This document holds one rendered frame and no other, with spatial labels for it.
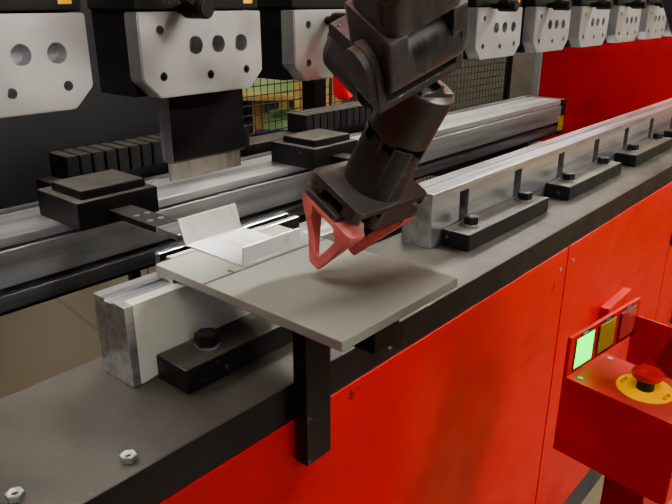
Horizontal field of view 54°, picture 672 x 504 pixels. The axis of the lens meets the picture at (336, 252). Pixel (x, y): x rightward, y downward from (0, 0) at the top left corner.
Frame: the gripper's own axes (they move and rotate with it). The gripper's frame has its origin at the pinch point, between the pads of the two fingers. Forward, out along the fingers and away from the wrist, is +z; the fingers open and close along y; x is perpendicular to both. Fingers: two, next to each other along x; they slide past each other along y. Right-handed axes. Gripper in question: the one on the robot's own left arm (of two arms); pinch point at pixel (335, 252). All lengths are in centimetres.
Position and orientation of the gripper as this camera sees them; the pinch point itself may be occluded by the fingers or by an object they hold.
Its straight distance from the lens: 66.4
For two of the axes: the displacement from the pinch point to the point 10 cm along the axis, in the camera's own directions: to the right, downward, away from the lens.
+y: -6.7, 2.5, -7.0
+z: -3.7, 7.1, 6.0
